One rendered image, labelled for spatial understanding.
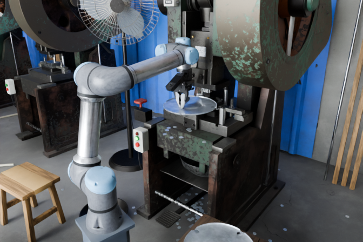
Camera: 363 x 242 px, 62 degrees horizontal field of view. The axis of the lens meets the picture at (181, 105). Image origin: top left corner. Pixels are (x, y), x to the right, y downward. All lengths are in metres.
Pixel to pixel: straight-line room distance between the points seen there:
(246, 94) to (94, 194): 1.05
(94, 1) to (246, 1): 1.40
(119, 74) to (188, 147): 0.69
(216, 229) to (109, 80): 0.77
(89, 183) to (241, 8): 0.86
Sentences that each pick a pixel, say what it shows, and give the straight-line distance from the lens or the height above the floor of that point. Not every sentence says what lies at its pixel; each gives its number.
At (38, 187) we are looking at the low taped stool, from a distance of 1.94.
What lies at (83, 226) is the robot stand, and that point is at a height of 0.45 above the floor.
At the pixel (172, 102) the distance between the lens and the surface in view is 1.69.
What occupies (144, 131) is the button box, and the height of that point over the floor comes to 0.62.
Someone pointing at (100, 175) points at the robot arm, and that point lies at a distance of 1.26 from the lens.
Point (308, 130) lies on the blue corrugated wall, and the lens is 2.82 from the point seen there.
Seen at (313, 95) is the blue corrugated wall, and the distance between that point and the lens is 2.72.
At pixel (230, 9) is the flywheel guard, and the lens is 1.17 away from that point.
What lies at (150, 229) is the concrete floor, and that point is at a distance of 2.00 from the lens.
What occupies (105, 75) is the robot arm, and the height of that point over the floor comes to 1.07.
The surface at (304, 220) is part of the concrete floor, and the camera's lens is 2.20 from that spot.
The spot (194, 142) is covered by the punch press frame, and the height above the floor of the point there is 0.61.
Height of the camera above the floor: 1.32
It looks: 19 degrees down
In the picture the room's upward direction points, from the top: straight up
